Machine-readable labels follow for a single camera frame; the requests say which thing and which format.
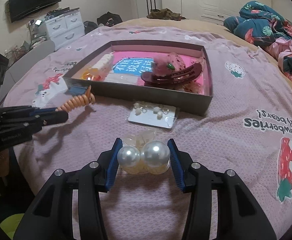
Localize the pearl hair tie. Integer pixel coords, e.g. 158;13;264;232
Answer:
116;129;172;176

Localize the sheer floral hair scrunchie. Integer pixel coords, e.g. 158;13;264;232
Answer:
153;51;207;94

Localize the clear bag white card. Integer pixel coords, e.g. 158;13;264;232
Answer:
104;73;139;85

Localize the dark red hair claw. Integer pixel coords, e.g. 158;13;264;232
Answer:
141;62;203;86

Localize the cream plastic hair claw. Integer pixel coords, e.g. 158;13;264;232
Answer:
90;53;114;73

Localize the pink fluffy hair clip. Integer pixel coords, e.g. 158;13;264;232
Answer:
151;55;175;76

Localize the yellow plastic hair clip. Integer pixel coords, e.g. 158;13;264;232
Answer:
81;67;102;81

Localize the grey padded bench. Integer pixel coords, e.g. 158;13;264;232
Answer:
0;40;55;105

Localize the blue small box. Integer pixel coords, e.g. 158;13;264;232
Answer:
65;86;87;96

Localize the earring card in bag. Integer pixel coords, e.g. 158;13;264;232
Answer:
127;101;179;129

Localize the dark shallow cardboard tray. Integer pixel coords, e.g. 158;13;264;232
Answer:
64;40;213;116

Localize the white drawer chest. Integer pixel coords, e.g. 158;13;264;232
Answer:
40;10;85;50

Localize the pink book with blue label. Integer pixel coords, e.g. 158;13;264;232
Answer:
107;51;206;86

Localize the black bag on floor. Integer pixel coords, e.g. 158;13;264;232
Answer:
97;12;122;27

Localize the olive clothing pile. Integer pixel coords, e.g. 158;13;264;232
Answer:
147;8;186;21

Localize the teal floral rumpled quilt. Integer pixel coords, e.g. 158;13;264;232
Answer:
223;1;292;81

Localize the orange spiral hair tie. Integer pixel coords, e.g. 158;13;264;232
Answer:
55;85;97;112

